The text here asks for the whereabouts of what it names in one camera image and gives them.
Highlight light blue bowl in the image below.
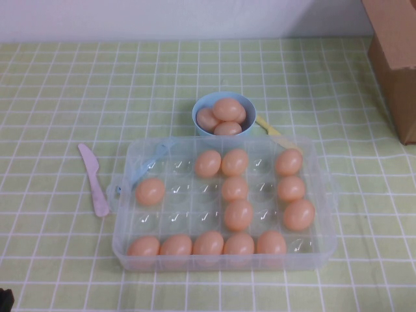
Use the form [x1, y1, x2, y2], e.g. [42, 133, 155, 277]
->
[191, 91, 258, 139]

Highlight brown cardboard box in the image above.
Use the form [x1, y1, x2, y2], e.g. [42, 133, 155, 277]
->
[361, 0, 416, 146]

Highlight light blue plastic knife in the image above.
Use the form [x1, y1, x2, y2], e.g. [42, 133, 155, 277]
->
[129, 140, 178, 191]

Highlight clear plastic egg box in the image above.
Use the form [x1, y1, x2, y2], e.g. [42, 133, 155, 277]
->
[106, 135, 338, 272]

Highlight yellow plastic knife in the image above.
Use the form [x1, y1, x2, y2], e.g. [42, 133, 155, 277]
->
[255, 115, 303, 153]

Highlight pink plastic knife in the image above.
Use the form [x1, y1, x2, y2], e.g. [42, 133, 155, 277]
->
[77, 143, 111, 218]

